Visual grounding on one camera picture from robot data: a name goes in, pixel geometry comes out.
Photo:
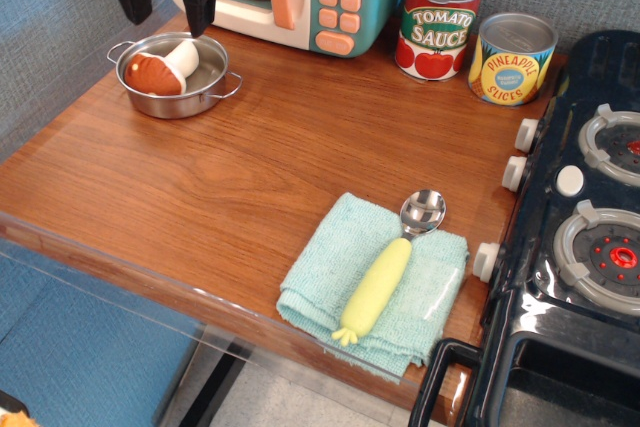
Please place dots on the brown plush toy mushroom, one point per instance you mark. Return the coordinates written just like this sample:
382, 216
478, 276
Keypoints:
162, 76

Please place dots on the small stainless steel pot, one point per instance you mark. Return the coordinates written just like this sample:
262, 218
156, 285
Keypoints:
211, 82

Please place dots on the tomato sauce toy can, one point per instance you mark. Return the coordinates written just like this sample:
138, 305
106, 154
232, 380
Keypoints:
433, 37

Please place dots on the light blue folded cloth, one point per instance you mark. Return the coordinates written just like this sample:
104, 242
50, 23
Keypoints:
327, 272

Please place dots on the pineapple slices toy can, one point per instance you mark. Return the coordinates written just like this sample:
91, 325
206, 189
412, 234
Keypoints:
511, 58

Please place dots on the clear acrylic table guard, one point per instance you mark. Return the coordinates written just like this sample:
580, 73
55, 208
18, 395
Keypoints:
89, 339

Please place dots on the orange object at corner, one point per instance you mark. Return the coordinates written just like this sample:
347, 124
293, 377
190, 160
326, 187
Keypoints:
14, 413

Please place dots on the black toy stove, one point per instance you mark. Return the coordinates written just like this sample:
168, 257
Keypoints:
560, 343

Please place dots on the spoon with yellow handle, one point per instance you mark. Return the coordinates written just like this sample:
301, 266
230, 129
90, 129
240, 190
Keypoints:
422, 213

